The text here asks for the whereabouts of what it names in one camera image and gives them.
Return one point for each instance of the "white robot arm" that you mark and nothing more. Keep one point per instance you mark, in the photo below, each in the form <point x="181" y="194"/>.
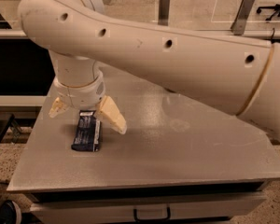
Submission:
<point x="236" y="75"/>

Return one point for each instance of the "middle metal railing bracket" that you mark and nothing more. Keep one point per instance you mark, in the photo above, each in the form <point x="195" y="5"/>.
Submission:
<point x="163" y="16"/>

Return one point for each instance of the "black white round object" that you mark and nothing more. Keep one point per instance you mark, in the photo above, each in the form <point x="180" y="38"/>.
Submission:
<point x="10" y="213"/>

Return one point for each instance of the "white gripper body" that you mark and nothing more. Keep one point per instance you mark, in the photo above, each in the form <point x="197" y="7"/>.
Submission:
<point x="80" y="97"/>

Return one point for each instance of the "blue rxbar blueberry wrapper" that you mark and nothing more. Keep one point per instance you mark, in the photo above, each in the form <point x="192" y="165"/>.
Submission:
<point x="87" y="136"/>

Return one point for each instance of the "white drawer with black handle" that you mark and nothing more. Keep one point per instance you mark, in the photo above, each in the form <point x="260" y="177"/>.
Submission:
<point x="158" y="210"/>

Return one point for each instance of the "metal railing bracket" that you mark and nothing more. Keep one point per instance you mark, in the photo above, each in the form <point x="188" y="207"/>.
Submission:
<point x="163" y="16"/>
<point x="239" y="24"/>

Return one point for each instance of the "right metal railing bracket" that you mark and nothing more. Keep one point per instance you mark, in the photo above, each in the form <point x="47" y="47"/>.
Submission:
<point x="239" y="24"/>

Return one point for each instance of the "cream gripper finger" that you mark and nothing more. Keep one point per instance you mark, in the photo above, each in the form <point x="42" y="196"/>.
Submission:
<point x="108" y="112"/>
<point x="58" y="107"/>

